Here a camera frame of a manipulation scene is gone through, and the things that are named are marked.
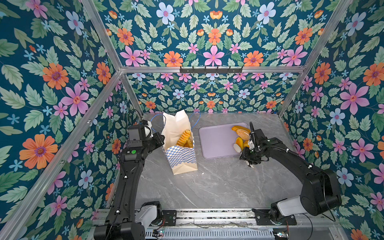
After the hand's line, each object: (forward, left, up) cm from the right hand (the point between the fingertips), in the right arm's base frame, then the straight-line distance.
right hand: (242, 157), depth 86 cm
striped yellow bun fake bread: (+12, -5, -4) cm, 14 cm away
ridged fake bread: (+15, +35, -1) cm, 38 cm away
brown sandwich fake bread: (+18, -5, -1) cm, 19 cm away
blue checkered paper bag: (-3, +35, +5) cm, 35 cm away
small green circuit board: (-35, +45, -11) cm, 58 cm away
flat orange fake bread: (+27, -4, -4) cm, 27 cm away
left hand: (+4, +41, +20) cm, 46 cm away
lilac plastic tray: (+17, +13, -8) cm, 23 cm away
